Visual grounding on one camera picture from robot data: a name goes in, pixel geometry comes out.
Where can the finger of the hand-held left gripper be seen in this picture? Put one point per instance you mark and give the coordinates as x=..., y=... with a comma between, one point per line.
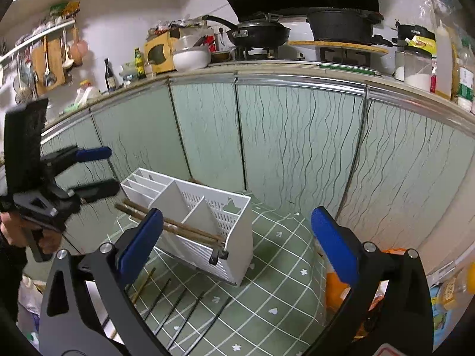
x=92, y=154
x=98, y=190

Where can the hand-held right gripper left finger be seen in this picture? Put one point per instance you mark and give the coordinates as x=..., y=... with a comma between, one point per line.
x=143, y=244

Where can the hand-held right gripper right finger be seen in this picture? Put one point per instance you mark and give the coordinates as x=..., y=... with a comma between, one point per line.
x=334, y=244

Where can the white plastic utensil holder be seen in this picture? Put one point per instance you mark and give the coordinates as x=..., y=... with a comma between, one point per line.
x=237, y=244

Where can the person's left hand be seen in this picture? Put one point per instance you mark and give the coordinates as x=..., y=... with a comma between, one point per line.
x=13, y=231

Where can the orange bag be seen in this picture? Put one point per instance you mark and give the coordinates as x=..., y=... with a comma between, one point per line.
x=336, y=293

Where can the metal strainer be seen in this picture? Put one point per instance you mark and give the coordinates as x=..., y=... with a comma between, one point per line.
x=23, y=96

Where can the white plastic bag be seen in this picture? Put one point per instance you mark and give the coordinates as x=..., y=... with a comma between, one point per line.
x=87, y=94

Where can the green checked tablecloth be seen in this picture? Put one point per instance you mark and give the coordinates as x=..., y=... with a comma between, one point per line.
x=282, y=285

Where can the steel ladle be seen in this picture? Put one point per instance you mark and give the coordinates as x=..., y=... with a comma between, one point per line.
x=49, y=78

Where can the dark glass bottle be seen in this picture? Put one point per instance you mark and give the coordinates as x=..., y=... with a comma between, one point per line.
x=110, y=78

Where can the green bottle yellow cap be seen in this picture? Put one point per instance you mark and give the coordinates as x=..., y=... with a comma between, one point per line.
x=140, y=65

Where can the pink ladle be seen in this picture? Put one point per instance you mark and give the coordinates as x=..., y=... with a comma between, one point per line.
x=79, y=53

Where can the green kitchen cabinet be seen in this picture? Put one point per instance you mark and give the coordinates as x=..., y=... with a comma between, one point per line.
x=297, y=137

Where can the oil bottle yellow cap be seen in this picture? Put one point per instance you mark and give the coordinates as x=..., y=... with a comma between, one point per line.
x=449, y=291

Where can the blue plastic container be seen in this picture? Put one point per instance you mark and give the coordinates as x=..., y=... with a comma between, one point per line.
x=443, y=322

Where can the white pot with lid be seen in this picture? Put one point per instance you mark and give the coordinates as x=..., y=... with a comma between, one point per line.
x=191, y=59

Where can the clear jar black lid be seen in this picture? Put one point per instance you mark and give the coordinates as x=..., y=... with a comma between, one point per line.
x=417, y=70

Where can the round wooden board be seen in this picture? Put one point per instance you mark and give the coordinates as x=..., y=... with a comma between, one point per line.
x=334, y=47

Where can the gas stove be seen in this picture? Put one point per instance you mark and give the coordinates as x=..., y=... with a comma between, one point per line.
x=267, y=52

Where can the black wok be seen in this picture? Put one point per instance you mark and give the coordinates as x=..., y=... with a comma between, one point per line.
x=259, y=33

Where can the plastic bottle green label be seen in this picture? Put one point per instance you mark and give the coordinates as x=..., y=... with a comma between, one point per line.
x=467, y=85

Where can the white squeeze bottle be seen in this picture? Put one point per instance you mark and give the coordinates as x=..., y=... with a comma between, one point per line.
x=444, y=63

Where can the black cast iron pot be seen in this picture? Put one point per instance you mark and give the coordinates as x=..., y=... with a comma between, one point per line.
x=341, y=24

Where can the metal wall rail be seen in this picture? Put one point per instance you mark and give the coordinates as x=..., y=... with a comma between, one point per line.
x=37, y=42

